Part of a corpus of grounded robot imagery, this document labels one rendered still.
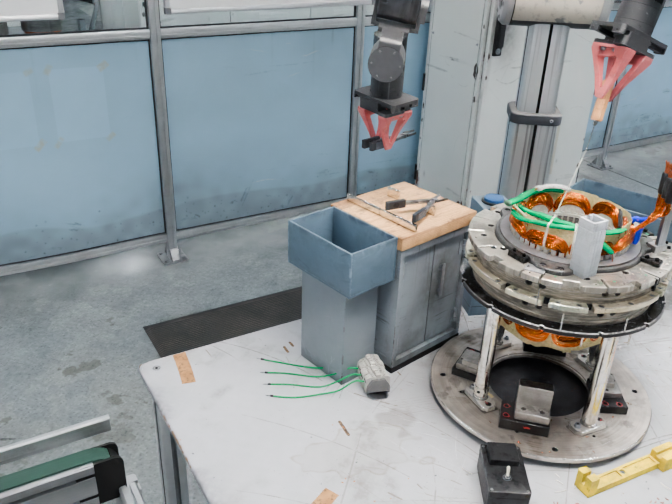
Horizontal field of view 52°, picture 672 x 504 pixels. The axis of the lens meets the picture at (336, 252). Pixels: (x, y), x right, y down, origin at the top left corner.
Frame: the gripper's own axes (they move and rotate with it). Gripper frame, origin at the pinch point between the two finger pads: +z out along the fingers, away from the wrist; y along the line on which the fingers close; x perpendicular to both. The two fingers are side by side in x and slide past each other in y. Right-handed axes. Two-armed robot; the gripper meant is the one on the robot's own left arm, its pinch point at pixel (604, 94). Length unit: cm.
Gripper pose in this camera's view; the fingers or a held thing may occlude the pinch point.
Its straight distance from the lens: 112.7
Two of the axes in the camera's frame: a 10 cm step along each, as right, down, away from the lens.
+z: -3.2, 9.2, 2.3
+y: 8.4, 1.6, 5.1
